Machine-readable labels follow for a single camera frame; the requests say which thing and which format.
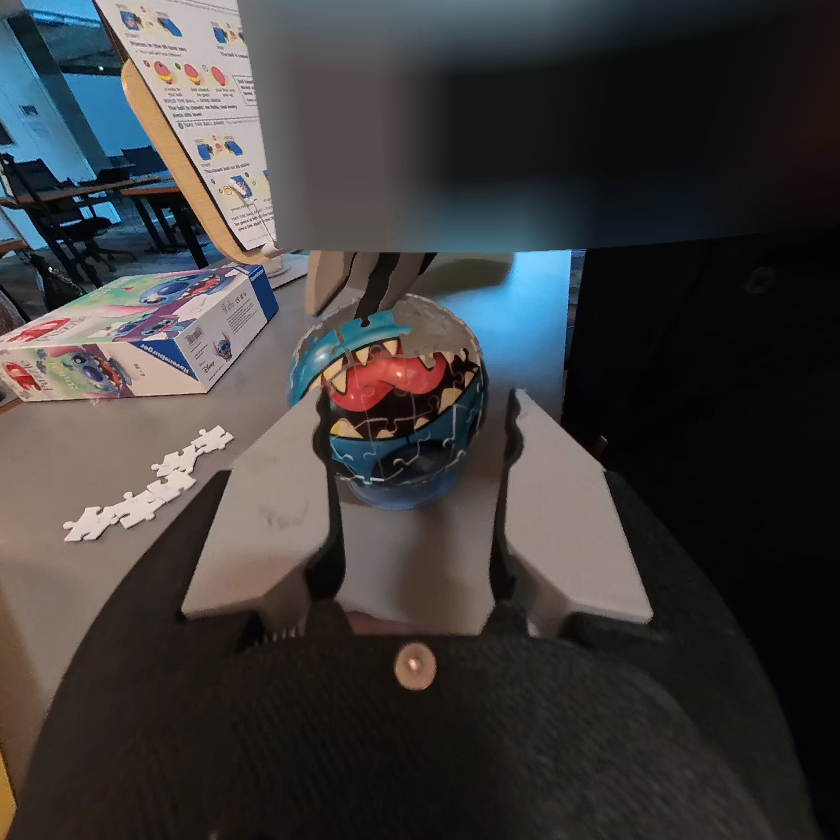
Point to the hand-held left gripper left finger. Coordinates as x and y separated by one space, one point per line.
262 525

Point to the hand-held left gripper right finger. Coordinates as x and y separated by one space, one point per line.
571 525

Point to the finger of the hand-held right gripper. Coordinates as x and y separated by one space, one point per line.
407 275
328 282

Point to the blue puzzle piece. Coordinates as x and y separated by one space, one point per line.
387 325

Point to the blue cartoon puzzle ball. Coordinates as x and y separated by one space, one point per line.
407 420

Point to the white puzzle piece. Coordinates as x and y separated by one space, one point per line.
90 523
172 487
213 438
176 461
139 510

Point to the colourful cartoon puzzle box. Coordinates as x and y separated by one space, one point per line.
131 341

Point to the wooden office table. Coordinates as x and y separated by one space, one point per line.
157 190
79 193

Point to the white instruction sheet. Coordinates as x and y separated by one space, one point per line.
190 98

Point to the black office chair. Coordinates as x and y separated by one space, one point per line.
59 223

